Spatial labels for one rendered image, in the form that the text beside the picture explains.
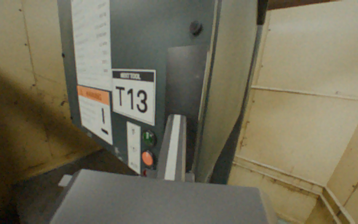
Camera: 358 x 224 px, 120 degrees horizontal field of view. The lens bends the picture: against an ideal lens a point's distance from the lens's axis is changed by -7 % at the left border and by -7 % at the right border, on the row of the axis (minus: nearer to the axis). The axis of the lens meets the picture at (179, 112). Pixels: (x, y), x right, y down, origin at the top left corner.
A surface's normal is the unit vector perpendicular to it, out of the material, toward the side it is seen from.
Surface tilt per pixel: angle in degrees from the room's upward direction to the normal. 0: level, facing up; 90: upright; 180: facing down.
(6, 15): 90
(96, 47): 90
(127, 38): 90
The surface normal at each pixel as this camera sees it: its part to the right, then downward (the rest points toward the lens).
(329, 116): -0.54, 0.17
